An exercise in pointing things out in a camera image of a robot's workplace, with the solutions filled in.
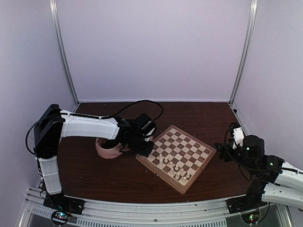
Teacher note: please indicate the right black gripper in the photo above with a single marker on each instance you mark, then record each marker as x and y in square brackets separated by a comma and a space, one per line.
[222, 152]

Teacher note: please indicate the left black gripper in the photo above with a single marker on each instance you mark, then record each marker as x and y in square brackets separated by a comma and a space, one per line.
[146, 152]

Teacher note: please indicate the light chess piece tall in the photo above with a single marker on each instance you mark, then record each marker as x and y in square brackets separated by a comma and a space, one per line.
[161, 160]

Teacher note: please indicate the wooden chess board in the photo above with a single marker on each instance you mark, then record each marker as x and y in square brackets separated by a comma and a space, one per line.
[184, 150]

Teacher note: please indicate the pink double bowl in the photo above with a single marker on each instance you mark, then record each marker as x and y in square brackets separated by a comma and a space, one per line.
[109, 149]

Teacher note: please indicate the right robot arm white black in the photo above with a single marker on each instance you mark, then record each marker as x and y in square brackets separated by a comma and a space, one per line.
[275, 180]

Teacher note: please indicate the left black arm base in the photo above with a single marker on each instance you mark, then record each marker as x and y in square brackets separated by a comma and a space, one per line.
[65, 213]

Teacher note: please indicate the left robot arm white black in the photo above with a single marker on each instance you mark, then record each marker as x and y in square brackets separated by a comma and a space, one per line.
[56, 124]

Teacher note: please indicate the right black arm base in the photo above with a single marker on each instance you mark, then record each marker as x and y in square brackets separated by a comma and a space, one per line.
[249, 209]

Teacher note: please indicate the dark chess pieces pile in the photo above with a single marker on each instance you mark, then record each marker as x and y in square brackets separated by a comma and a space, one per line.
[109, 144]

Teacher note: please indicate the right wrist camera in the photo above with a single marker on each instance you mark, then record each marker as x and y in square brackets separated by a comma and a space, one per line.
[237, 135]

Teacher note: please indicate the front aluminium rail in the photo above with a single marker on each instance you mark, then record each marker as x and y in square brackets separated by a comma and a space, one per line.
[211, 213]

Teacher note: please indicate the right aluminium frame post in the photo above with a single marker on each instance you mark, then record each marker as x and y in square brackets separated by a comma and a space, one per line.
[245, 51]

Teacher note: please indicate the aluminium frame post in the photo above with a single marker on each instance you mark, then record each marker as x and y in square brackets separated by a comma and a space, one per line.
[62, 52]
[245, 51]

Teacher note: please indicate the left aluminium frame post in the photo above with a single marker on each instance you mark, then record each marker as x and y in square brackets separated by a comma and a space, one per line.
[62, 52]

